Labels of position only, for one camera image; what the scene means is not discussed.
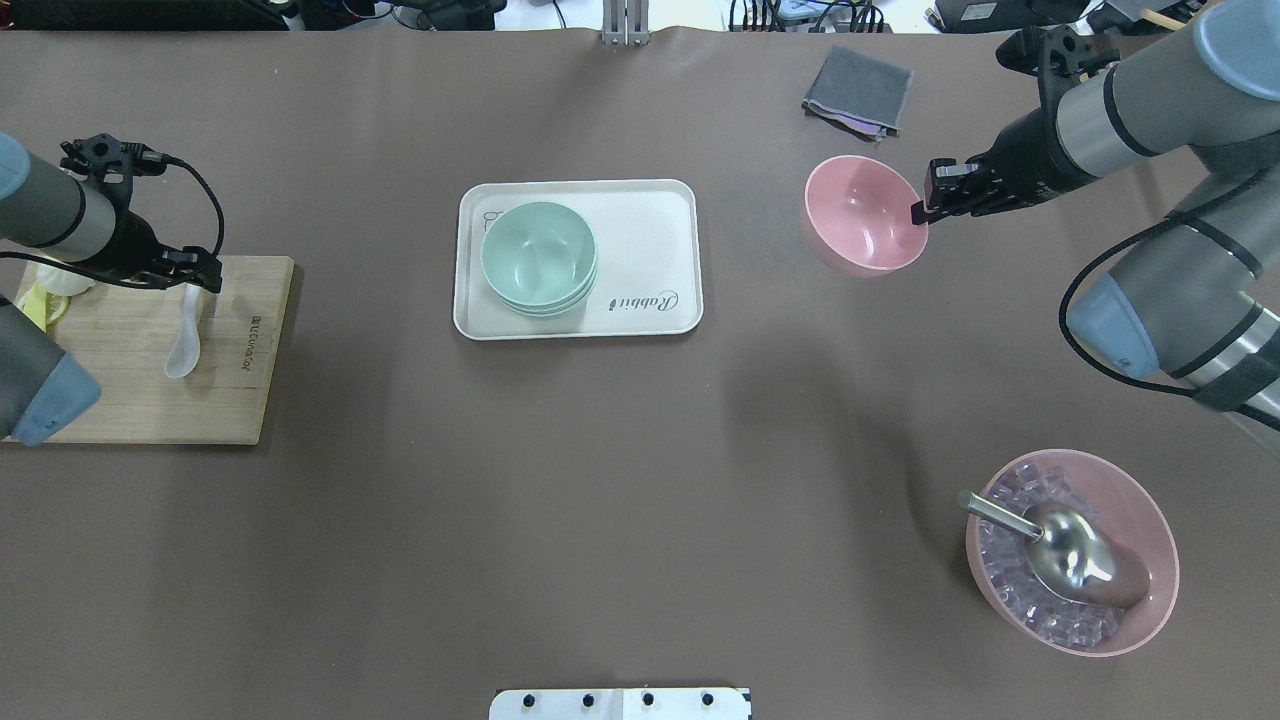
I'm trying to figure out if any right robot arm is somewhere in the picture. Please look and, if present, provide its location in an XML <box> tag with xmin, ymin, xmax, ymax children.
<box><xmin>911</xmin><ymin>1</ymin><xmax>1279</xmax><ymax>430</ymax></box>

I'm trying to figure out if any bamboo cutting board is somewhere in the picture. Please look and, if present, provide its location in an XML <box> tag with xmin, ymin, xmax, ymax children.
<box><xmin>46</xmin><ymin>256</ymin><xmax>294</xmax><ymax>446</ymax></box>

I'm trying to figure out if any large pink ice bowl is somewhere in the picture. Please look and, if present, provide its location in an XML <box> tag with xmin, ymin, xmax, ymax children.
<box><xmin>965</xmin><ymin>448</ymin><xmax>1181</xmax><ymax>659</ymax></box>

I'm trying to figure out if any top green bowl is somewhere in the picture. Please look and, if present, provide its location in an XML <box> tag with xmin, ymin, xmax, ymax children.
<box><xmin>480</xmin><ymin>201</ymin><xmax>600</xmax><ymax>311</ymax></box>

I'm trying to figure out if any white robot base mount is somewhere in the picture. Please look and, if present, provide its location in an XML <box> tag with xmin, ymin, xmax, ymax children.
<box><xmin>488</xmin><ymin>685</ymin><xmax>754</xmax><ymax>719</ymax></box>

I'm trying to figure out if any aluminium frame post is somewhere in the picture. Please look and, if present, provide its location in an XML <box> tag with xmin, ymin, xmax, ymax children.
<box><xmin>600</xmin><ymin>0</ymin><xmax>652</xmax><ymax>47</ymax></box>

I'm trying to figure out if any small pink bowl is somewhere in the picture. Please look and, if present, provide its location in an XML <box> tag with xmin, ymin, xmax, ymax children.
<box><xmin>803</xmin><ymin>155</ymin><xmax>929</xmax><ymax>278</ymax></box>

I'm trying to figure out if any yellow plastic spoon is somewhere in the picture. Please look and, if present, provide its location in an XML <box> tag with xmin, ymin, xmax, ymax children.
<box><xmin>15</xmin><ymin>284</ymin><xmax>49</xmax><ymax>332</ymax></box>

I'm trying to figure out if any metal ice scoop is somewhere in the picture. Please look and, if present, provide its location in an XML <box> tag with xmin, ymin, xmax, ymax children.
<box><xmin>957</xmin><ymin>491</ymin><xmax>1151</xmax><ymax>609</ymax></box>

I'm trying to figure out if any white ceramic spoon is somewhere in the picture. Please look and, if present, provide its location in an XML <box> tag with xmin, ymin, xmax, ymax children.
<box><xmin>164</xmin><ymin>284</ymin><xmax>205</xmax><ymax>380</ymax></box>

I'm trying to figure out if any grey folded cloth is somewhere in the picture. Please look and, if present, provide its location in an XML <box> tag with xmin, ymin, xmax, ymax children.
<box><xmin>801</xmin><ymin>46</ymin><xmax>915</xmax><ymax>142</ymax></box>

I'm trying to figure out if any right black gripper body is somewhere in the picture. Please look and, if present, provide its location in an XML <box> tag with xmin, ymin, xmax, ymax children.
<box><xmin>925</xmin><ymin>26</ymin><xmax>1121</xmax><ymax>218</ymax></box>

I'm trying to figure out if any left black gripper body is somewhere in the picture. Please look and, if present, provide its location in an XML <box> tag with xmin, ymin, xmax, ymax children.
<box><xmin>59</xmin><ymin>135</ymin><xmax>223</xmax><ymax>293</ymax></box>

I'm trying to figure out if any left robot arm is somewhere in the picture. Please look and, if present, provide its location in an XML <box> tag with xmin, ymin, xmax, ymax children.
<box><xmin>1</xmin><ymin>135</ymin><xmax>223</xmax><ymax>446</ymax></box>

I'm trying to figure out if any cream serving tray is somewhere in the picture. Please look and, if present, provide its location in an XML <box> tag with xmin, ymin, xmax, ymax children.
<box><xmin>453</xmin><ymin>179</ymin><xmax>703</xmax><ymax>341</ymax></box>

